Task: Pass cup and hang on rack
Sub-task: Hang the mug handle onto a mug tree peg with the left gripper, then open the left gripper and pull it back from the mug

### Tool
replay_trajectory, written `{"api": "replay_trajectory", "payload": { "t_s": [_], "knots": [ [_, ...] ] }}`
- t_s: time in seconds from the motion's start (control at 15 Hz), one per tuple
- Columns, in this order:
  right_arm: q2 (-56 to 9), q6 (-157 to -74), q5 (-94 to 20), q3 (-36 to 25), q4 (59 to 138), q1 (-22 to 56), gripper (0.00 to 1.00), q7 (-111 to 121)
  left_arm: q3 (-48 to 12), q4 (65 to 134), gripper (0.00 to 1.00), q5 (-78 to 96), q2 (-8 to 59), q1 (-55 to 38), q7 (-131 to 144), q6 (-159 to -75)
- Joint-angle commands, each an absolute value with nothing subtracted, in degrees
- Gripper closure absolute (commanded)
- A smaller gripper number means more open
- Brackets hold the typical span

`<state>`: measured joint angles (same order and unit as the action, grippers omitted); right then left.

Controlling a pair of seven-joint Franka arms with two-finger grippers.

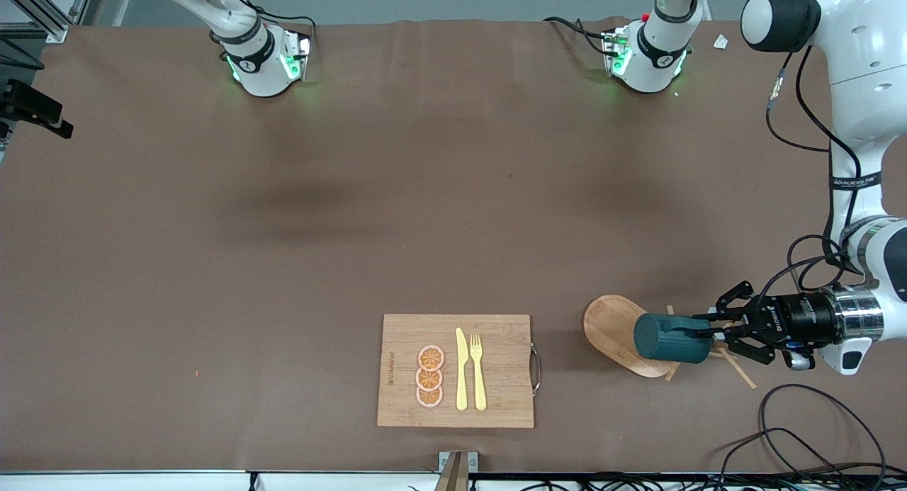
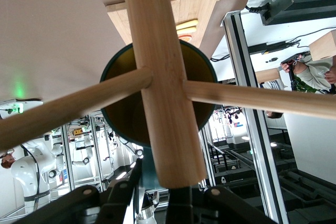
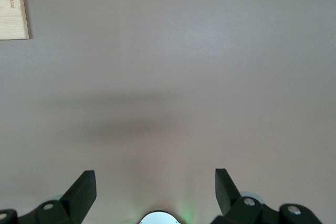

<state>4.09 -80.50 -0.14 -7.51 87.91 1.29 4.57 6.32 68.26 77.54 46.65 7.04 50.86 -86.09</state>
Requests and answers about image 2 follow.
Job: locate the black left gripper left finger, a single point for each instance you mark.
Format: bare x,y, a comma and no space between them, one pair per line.
78,200

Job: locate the yellow plastic fork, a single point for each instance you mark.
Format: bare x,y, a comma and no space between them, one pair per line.
187,23

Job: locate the person in grey-green sweater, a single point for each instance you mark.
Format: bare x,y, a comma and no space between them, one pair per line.
312,77

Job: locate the wooden mug tree rack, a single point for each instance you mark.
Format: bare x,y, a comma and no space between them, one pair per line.
162,77

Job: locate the aluminium cell post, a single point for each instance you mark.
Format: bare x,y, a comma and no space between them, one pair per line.
244,77

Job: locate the wooden box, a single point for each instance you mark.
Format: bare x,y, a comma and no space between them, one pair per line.
324,47

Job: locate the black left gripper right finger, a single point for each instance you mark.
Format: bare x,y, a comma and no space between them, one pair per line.
223,205

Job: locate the teal cup yellow inside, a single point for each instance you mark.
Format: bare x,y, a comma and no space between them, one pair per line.
120,119

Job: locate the orange slice toy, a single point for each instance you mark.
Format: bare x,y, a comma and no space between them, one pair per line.
187,37

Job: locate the background aluminium frame rack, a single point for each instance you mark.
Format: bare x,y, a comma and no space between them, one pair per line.
102,150

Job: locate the yellow plastic knife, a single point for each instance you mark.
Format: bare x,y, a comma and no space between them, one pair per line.
187,31

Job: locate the person with dark hair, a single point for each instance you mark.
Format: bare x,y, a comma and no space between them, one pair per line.
274,115

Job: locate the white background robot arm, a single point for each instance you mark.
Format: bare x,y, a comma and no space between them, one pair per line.
29,176
84,153

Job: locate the person with red hair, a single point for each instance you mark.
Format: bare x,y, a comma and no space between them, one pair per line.
6,161

